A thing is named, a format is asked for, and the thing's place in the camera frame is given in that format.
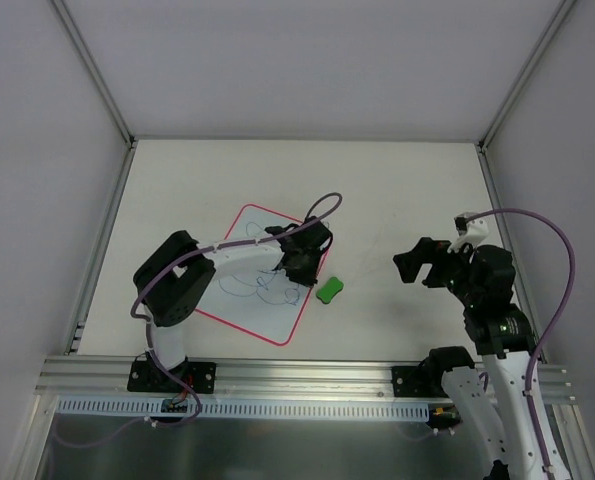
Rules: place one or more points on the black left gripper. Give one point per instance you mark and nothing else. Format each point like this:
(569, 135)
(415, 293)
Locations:
(304, 262)

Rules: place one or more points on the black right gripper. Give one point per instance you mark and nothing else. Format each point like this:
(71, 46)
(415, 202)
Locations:
(432, 257)

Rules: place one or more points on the green whiteboard eraser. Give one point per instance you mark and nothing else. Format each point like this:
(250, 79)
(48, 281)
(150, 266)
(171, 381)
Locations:
(329, 290)

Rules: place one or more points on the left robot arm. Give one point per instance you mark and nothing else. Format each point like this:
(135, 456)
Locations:
(172, 282)

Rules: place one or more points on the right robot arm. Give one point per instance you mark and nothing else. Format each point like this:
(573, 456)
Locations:
(510, 429)

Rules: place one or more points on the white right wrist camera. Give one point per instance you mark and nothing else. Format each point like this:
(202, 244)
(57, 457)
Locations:
(471, 233)

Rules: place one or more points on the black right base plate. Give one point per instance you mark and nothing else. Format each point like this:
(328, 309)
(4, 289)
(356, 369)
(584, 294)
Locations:
(411, 382)

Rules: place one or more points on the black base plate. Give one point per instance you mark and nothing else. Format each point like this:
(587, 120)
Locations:
(411, 382)
(146, 377)

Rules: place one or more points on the aluminium mounting rail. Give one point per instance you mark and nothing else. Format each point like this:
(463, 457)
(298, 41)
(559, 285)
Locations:
(237, 378)

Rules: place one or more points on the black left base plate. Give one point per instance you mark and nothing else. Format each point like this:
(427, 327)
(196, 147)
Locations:
(146, 377)

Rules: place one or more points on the left aluminium frame post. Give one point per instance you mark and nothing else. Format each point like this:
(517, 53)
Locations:
(73, 32)

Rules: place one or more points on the aluminium frame post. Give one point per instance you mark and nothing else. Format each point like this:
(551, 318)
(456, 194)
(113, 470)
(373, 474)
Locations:
(73, 32)
(529, 67)

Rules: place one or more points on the white slotted cable duct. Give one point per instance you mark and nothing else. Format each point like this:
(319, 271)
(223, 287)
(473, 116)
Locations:
(232, 408)

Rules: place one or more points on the right aluminium frame post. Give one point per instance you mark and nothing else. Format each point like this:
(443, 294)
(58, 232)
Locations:
(529, 67)

